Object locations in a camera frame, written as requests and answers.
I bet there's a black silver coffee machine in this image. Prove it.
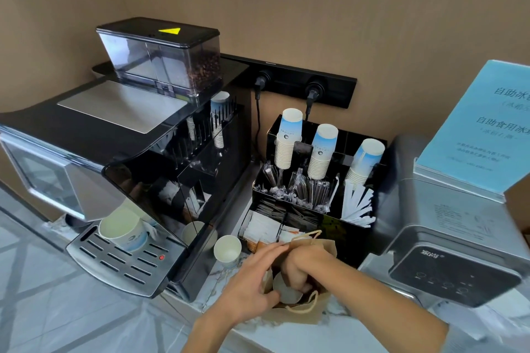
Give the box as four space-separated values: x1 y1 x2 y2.
0 53 253 304

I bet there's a black wall power rail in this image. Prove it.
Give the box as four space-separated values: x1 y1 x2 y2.
219 53 358 109

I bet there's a person's left forearm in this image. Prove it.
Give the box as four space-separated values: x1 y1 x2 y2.
192 307 259 353

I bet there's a metal drip tray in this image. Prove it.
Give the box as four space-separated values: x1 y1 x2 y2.
66 224 188 299

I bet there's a plain white cup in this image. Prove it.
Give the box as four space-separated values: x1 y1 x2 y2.
272 272 306 306

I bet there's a clear coffee bean hopper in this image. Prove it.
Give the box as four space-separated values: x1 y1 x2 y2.
96 17 222 98

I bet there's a blue print paper cup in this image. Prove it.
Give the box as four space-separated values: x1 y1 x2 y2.
213 235 243 270
98 205 150 253

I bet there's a pile of white sachets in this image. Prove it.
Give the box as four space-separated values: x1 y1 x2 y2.
243 212 284 243

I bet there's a person's right forearm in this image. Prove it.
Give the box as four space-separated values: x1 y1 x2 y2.
319 257 451 353

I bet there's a brown paper bag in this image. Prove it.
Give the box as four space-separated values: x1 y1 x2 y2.
260 230 338 325

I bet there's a black acrylic condiment organizer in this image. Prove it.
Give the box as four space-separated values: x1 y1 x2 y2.
238 114 388 271

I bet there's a stack of blue paper cups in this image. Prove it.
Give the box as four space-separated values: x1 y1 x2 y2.
344 138 386 197
307 124 339 181
274 108 304 170

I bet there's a bunch of wrapped black stirrers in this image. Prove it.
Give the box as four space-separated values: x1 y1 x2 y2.
259 162 341 213

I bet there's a person's right hand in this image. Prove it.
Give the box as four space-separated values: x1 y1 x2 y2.
281 247 333 296

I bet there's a silver water dispenser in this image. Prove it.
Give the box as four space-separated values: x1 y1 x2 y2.
358 135 530 309

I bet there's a black power plug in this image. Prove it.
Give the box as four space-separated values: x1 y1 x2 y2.
305 81 326 113
253 70 272 100

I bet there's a person's left hand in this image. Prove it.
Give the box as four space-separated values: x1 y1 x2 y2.
218 243 290 322

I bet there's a black power cable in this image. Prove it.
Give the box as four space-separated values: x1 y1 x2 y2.
253 96 262 161

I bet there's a bunch of white paper sticks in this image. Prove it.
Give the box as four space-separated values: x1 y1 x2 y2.
342 181 377 228

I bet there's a blue sign in acrylic holder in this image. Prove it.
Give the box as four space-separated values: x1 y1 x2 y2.
413 59 530 205

